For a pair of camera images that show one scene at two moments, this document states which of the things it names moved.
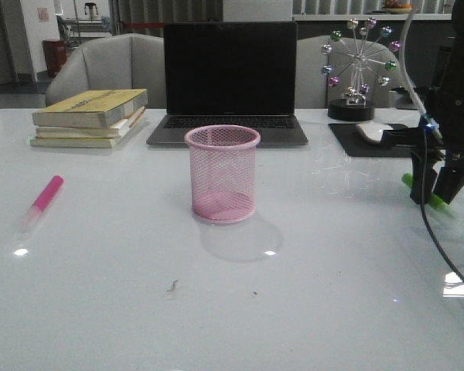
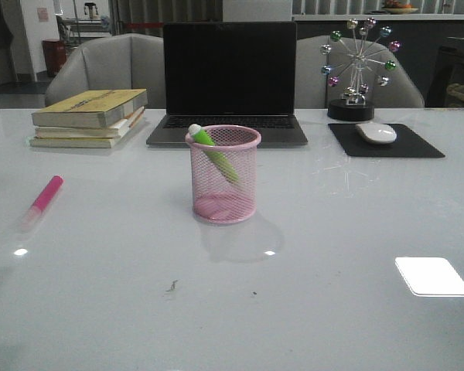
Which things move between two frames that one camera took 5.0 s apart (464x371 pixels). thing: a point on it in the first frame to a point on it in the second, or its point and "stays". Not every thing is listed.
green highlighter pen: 435,200 to 209,145
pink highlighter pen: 41,203 stays
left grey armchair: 118,62 stays
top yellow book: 90,109 stays
